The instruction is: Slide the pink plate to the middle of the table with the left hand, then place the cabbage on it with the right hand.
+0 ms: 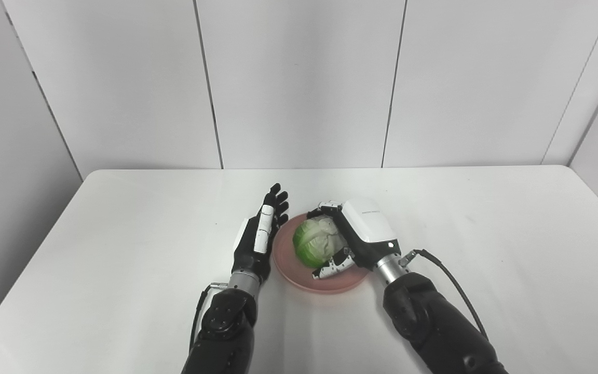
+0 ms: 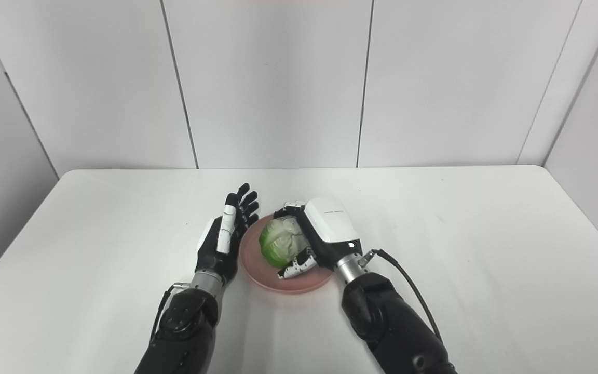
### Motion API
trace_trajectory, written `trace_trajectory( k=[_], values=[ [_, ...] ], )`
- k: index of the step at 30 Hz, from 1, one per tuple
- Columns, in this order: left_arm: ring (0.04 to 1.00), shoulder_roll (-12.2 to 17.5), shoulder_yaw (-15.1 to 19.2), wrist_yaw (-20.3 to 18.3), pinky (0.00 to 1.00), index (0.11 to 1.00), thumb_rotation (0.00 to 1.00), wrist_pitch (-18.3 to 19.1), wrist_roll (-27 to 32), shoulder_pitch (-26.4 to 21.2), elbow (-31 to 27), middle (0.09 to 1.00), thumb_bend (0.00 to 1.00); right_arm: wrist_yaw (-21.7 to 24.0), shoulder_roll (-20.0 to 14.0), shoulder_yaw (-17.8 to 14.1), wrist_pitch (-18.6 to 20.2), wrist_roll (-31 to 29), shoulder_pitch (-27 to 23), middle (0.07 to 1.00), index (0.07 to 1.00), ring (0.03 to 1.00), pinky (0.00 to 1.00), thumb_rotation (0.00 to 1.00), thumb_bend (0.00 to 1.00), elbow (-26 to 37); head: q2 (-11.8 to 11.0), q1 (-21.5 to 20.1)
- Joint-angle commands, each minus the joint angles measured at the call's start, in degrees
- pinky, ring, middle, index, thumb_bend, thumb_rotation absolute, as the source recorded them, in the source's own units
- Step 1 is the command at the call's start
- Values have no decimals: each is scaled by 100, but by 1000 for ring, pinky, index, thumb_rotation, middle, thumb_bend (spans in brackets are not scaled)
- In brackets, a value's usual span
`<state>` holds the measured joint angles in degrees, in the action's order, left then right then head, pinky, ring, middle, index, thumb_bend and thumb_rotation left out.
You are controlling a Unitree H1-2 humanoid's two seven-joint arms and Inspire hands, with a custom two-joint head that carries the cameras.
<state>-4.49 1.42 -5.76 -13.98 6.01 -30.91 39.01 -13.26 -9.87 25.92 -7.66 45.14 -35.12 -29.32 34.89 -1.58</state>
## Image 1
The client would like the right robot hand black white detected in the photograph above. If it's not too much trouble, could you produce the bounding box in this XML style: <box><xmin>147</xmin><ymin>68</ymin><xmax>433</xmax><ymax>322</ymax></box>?
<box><xmin>307</xmin><ymin>196</ymin><xmax>401</xmax><ymax>280</ymax></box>

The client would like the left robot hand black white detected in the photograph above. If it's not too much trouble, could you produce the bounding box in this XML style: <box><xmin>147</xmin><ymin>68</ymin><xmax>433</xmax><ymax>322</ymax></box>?
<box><xmin>231</xmin><ymin>183</ymin><xmax>290</xmax><ymax>285</ymax></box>

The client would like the pink plate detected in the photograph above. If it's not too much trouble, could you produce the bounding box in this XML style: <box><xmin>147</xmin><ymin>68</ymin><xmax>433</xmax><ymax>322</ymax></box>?
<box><xmin>272</xmin><ymin>212</ymin><xmax>371</xmax><ymax>295</ymax></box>

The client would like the green white cabbage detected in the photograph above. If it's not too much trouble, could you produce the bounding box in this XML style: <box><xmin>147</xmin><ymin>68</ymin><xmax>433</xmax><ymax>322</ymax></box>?
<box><xmin>293</xmin><ymin>217</ymin><xmax>349</xmax><ymax>269</ymax></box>

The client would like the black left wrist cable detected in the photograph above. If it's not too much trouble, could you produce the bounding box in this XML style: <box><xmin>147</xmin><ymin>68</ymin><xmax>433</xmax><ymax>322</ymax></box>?
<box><xmin>189</xmin><ymin>282</ymin><xmax>229</xmax><ymax>354</ymax></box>

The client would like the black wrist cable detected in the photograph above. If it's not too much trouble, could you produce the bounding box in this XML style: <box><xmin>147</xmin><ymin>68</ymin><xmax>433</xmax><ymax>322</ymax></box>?
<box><xmin>399</xmin><ymin>249</ymin><xmax>489</xmax><ymax>341</ymax></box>
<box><xmin>189</xmin><ymin>282</ymin><xmax>229</xmax><ymax>354</ymax></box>

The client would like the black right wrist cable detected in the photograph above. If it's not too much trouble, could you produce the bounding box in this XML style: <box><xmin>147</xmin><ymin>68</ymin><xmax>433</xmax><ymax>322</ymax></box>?
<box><xmin>399</xmin><ymin>249</ymin><xmax>489</xmax><ymax>341</ymax></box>

